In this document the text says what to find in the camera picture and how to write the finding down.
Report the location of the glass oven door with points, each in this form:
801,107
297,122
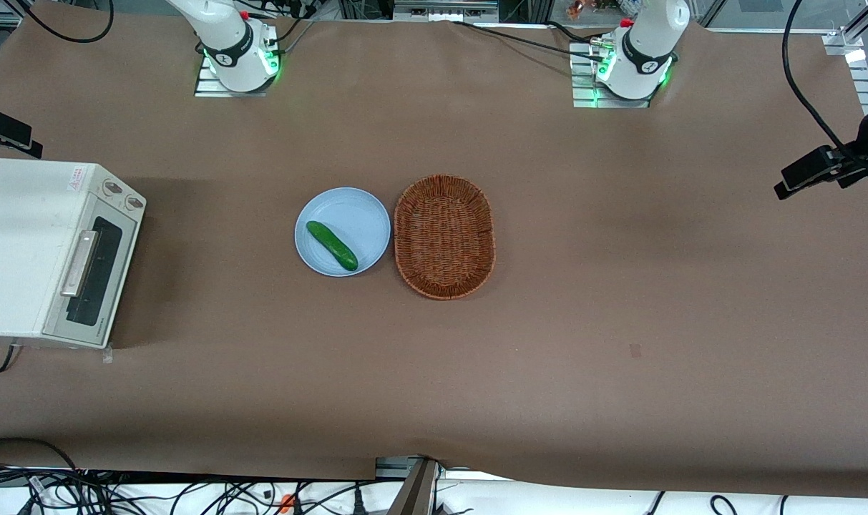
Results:
99,286

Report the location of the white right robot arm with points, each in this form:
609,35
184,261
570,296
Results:
226,36

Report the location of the round oven knob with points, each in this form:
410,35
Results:
134,202
111,188

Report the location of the white toaster oven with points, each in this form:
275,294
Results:
18,243

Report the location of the brown wicker basket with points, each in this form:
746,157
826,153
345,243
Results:
444,236

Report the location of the light blue round plate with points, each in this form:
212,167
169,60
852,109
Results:
355,214

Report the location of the green cucumber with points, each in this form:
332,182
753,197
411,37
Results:
331,245

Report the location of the brown paper table cover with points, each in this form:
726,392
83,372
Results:
620,286

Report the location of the silver equipment box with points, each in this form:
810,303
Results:
444,10

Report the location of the orange plug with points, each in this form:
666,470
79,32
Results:
285,503

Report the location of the clear tape piece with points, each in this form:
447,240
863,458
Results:
106,354

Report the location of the red warning sticker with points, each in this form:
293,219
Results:
74,179

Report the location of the aluminium post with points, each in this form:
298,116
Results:
413,490

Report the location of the aluminium frame rail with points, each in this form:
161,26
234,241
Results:
866,82

